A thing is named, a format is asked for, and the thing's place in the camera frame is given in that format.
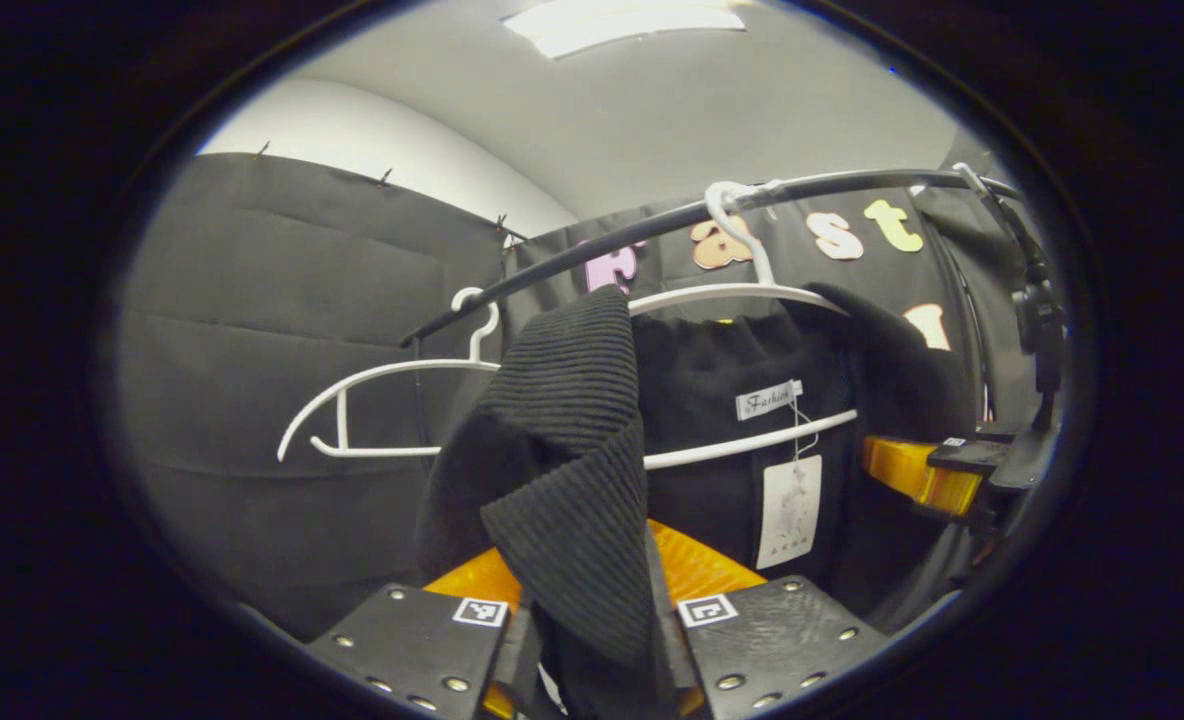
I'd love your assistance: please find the black metal clothes rack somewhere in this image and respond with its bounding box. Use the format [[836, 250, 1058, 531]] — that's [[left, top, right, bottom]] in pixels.
[[399, 168, 1023, 451]]

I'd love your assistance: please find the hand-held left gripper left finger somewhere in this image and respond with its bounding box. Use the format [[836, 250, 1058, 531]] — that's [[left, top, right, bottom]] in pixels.
[[307, 545, 543, 720]]

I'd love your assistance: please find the empty white hanger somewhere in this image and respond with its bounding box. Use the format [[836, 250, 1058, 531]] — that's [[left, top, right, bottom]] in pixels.
[[277, 287, 503, 463]]

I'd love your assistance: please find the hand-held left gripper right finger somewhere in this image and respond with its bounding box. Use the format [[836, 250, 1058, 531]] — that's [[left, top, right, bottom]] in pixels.
[[642, 518, 890, 720]]

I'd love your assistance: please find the white hanger holding jacket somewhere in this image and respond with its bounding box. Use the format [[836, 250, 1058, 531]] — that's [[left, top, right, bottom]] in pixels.
[[627, 180, 860, 471]]

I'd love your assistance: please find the black backdrop cloth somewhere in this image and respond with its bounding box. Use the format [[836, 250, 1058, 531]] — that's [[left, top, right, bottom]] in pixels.
[[117, 152, 1013, 641]]

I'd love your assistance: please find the large rectangular ceiling light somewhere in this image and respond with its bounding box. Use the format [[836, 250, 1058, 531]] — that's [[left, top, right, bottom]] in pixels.
[[502, 0, 748, 59]]

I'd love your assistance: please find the black ribbed jacket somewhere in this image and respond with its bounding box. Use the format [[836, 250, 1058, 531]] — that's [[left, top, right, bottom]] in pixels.
[[414, 283, 985, 720]]

